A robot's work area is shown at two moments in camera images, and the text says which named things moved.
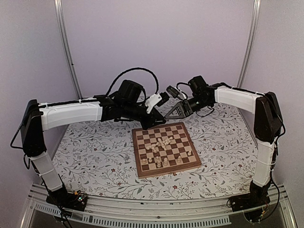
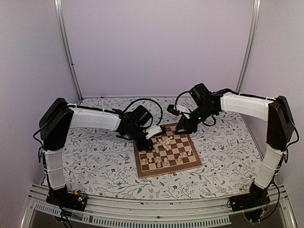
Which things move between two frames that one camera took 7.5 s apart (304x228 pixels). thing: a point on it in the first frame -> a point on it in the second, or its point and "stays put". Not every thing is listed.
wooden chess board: [164, 148] stays put
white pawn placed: [158, 163] stays put
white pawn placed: [165, 161] stays put
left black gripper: [154, 117] -> [144, 147]
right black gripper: [183, 109] -> [184, 123]
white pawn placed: [179, 159] stays put
